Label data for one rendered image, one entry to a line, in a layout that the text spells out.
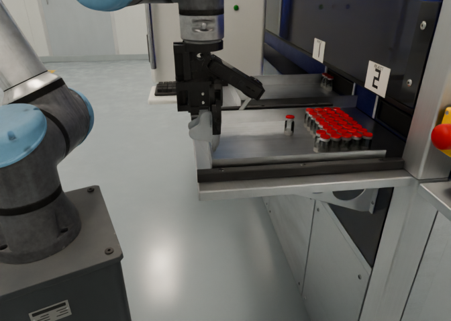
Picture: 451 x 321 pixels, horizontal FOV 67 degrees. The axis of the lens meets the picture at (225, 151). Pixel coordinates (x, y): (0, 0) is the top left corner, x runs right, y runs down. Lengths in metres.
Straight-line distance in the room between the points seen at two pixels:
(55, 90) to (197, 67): 0.27
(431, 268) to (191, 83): 0.64
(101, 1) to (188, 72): 0.21
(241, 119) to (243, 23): 0.72
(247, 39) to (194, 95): 0.96
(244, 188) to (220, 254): 1.17
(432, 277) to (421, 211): 0.20
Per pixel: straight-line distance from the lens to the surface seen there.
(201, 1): 0.58
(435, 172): 0.73
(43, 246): 0.66
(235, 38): 1.53
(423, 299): 0.97
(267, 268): 1.71
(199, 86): 0.60
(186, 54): 0.60
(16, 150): 0.59
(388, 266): 0.85
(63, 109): 0.71
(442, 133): 0.61
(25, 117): 0.62
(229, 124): 0.87
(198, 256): 1.76
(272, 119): 0.90
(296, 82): 1.26
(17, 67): 0.72
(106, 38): 6.22
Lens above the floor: 1.21
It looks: 27 degrees down
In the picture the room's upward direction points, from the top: straight up
